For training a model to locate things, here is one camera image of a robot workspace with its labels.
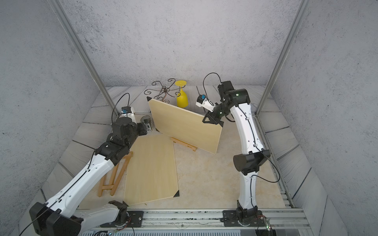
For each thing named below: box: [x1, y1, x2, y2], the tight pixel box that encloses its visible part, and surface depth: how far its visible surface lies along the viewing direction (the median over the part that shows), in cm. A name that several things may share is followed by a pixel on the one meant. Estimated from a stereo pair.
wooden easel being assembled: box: [170, 137, 198, 152], surface depth 99 cm
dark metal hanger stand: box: [143, 78, 187, 104], surface depth 93 cm
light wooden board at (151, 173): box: [123, 133, 179, 207], surface depth 88 cm
